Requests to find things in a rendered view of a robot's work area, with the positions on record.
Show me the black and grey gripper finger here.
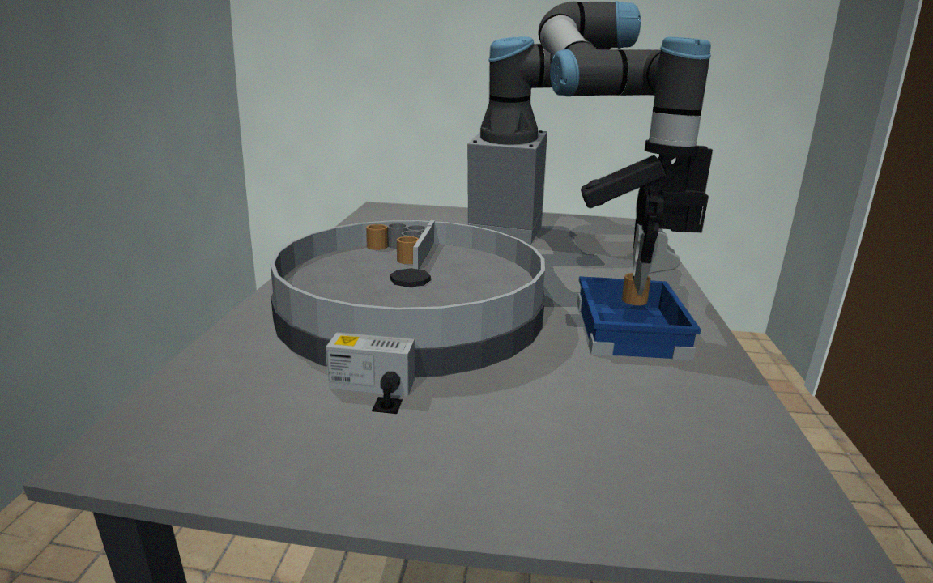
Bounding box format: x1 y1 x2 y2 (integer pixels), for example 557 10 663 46
634 206 680 295
633 217 675 278

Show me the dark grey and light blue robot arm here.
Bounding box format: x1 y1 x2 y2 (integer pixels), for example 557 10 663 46
480 1 711 208

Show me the bronze bushing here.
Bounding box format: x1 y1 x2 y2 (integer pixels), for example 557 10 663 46
622 273 650 305
366 224 388 250
397 236 419 264

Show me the blue plastic crate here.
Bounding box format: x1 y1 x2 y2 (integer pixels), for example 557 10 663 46
577 276 701 361

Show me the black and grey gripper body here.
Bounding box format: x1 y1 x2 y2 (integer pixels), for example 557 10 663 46
636 140 713 233

